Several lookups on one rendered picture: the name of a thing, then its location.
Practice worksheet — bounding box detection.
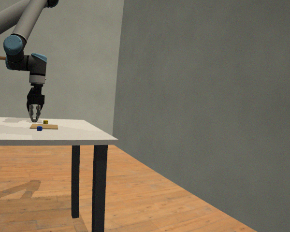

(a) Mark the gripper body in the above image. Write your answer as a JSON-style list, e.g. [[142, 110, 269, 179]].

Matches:
[[29, 83, 45, 105]]

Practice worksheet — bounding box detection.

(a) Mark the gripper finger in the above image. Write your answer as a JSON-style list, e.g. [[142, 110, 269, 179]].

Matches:
[[27, 99, 34, 122], [36, 104, 43, 122]]

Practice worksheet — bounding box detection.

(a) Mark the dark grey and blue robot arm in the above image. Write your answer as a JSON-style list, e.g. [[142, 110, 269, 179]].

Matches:
[[0, 0, 59, 85]]

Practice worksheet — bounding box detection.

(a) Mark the tan flat mat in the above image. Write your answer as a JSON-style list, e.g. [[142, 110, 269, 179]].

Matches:
[[30, 124, 58, 130]]

